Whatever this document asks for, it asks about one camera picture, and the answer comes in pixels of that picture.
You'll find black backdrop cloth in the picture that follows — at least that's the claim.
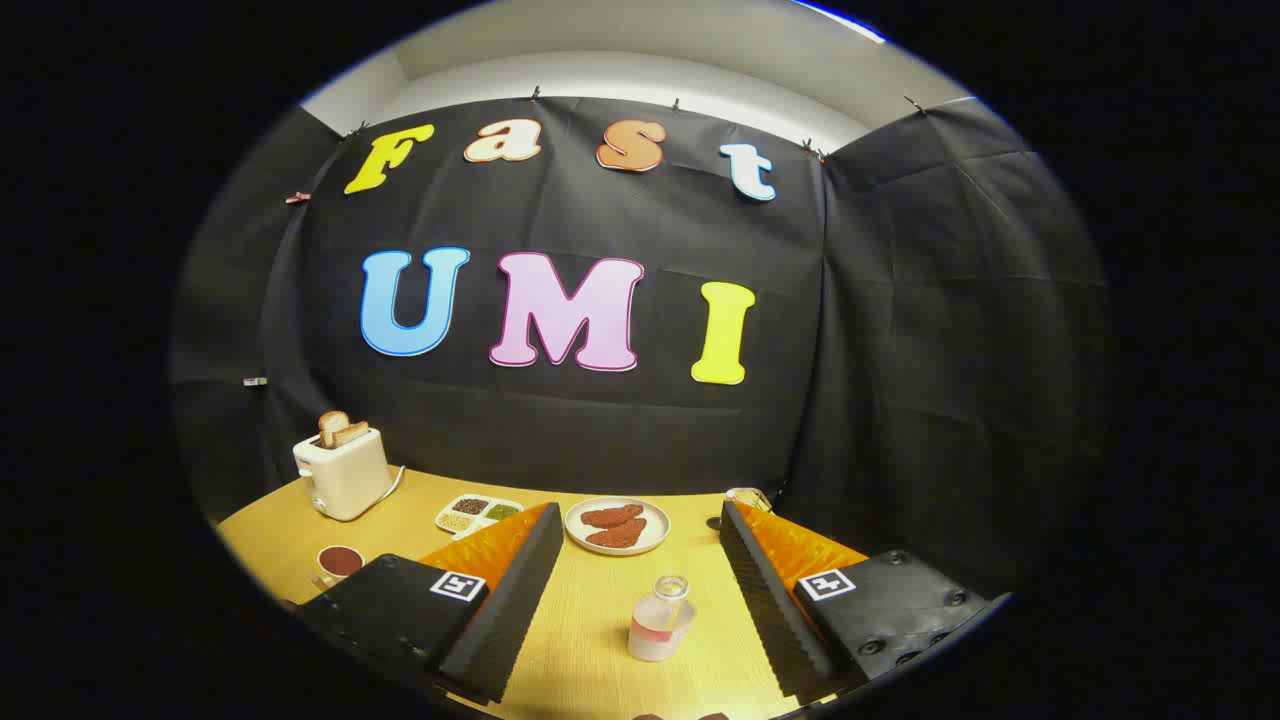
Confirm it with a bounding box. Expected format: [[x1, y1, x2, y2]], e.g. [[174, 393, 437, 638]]
[[170, 95, 1111, 601]]

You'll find white round plate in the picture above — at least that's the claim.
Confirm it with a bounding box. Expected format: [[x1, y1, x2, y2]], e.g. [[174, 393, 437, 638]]
[[565, 497, 672, 557]]

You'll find white divided tray with grains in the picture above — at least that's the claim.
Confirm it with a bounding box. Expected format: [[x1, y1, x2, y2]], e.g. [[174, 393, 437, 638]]
[[435, 493, 525, 539]]

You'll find clear glass juice bottle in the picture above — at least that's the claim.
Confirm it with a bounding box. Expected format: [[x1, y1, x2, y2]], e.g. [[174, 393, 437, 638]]
[[628, 575, 696, 663]]

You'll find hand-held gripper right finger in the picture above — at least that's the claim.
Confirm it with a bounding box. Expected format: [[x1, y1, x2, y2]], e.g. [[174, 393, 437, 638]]
[[718, 500, 1011, 706]]

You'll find wooden table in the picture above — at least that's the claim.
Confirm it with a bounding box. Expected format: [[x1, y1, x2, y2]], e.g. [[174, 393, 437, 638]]
[[215, 465, 871, 720]]

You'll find cream cup with wooden handle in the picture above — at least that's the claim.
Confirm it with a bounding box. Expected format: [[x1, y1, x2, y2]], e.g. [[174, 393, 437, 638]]
[[316, 545, 365, 589]]

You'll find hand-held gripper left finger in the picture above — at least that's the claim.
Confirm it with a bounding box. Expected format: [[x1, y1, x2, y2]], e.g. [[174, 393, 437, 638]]
[[295, 502, 566, 706]]

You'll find cream toaster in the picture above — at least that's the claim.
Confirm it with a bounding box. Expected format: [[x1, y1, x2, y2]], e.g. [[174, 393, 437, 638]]
[[293, 425, 393, 522]]

